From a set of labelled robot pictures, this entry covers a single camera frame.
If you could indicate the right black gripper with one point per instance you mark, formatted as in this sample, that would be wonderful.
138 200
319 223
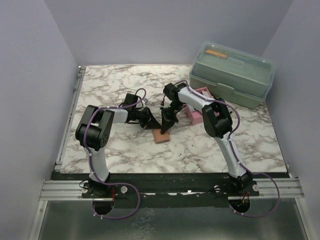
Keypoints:
167 122

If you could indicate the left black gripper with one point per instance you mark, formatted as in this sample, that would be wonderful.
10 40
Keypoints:
151 122

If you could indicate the tan leather card holder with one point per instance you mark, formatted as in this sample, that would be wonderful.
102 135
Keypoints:
160 138

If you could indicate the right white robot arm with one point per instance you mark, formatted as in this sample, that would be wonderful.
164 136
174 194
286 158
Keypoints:
217 122

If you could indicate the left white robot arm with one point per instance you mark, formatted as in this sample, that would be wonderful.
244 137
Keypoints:
94 128

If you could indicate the pink card box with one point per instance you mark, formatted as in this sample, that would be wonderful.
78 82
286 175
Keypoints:
194 115

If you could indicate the silver credit cards stack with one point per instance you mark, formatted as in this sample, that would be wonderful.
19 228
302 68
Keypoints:
207 94

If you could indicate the green plastic toolbox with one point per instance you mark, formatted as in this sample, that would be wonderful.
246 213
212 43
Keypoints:
241 78

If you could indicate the orange tool inside toolbox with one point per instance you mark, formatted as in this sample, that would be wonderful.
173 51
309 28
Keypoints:
217 54

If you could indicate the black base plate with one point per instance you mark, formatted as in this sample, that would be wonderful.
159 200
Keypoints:
191 190

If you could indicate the aluminium mounting rail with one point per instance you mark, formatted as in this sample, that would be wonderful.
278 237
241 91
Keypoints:
62 190

